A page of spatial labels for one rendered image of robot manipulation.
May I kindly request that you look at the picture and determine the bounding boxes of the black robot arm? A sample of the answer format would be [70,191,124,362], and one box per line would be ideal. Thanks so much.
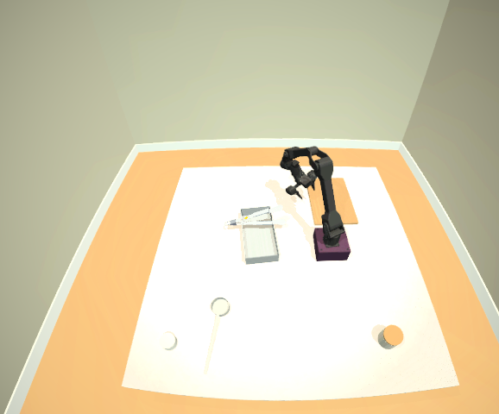
[280,146,344,248]

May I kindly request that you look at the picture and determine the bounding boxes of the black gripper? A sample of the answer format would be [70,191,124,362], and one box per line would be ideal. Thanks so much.
[286,169,317,200]

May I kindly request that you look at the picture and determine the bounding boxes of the light brown wooden board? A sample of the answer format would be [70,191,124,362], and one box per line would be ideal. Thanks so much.
[307,178,358,226]

